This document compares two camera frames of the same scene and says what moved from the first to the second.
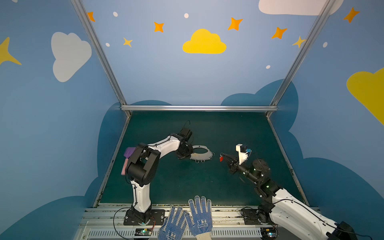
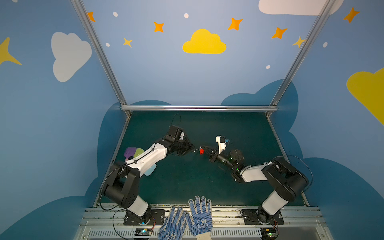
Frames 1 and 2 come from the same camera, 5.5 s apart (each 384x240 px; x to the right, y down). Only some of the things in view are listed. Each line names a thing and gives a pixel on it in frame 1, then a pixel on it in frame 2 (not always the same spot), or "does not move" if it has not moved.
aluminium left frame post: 85,20 does not move
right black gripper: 234,164 → 214,156
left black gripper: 184,150 does not move
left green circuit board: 143,232 does not move
